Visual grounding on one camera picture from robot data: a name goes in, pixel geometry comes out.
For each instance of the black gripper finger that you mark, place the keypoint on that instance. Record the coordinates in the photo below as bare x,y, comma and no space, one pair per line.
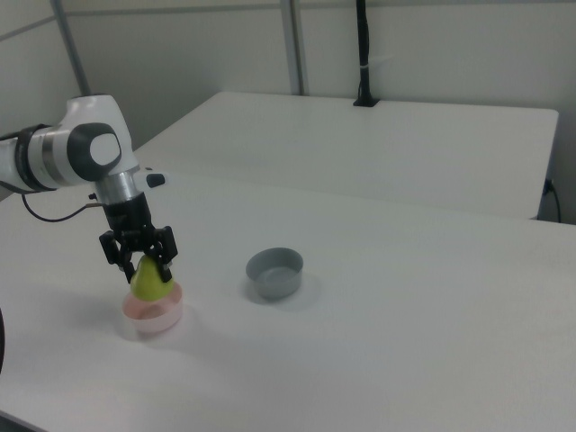
167,252
116,254

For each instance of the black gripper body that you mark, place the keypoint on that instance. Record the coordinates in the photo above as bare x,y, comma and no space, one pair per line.
128,216

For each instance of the green pear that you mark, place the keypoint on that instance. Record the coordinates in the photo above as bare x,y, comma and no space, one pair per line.
150,283

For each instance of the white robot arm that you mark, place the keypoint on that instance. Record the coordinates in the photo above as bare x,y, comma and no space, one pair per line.
85,144

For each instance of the pink plastic bowl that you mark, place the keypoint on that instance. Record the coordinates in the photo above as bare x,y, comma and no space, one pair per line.
155,317

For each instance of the grey plastic bowl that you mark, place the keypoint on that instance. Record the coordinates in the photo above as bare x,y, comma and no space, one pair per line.
274,276

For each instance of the white adjoining table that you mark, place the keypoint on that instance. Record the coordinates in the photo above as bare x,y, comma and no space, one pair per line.
360,148

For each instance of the grey partition post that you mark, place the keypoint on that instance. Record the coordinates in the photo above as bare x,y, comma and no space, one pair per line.
294,45
72,49

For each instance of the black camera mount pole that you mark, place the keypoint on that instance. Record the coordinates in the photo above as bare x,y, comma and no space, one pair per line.
364,54

